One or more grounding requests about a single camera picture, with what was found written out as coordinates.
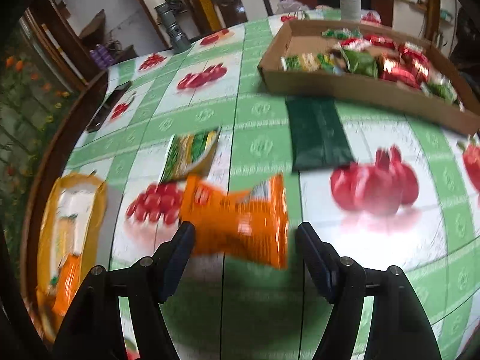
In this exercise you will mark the green yellow snack packet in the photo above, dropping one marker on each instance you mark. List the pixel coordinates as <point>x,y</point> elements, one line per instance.
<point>190,154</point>

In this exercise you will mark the orange packet in tray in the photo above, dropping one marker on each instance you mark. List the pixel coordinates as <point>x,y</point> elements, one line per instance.
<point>67,284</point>

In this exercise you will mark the green snack packet in box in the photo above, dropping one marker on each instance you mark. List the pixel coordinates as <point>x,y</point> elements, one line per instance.
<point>360,63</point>

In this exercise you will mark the dark green snack packet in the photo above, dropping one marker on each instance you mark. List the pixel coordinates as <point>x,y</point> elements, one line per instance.
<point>318,139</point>

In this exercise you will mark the white plastic bags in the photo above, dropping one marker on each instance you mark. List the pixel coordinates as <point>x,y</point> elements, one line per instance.
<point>290,6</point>

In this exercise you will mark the black smartphone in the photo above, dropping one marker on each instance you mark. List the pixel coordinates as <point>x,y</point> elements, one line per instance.
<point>108,105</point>

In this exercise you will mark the brown cardboard snack tray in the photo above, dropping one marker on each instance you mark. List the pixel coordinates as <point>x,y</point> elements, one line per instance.
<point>304,59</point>

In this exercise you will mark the yellow rimmed white tray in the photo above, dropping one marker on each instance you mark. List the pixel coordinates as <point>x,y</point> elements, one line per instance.
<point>71,224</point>

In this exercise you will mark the purple bottles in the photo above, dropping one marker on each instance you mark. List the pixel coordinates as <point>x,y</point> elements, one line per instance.
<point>101,57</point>

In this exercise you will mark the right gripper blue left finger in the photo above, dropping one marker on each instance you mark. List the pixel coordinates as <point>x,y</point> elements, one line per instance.
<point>180,248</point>

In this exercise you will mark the red snack packets pile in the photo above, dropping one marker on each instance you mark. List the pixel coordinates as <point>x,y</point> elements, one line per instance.
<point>403,62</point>

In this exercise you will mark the flower wall painting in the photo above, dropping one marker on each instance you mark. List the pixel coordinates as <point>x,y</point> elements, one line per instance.
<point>34,102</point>

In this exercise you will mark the orange snack packet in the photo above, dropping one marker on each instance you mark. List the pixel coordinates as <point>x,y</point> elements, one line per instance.
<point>251,224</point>

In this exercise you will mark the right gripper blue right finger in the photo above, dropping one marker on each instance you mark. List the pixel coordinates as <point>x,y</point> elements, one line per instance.
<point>321,260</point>

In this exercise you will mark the grey metal flashlight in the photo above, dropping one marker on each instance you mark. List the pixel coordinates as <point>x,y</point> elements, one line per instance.
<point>180,42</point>

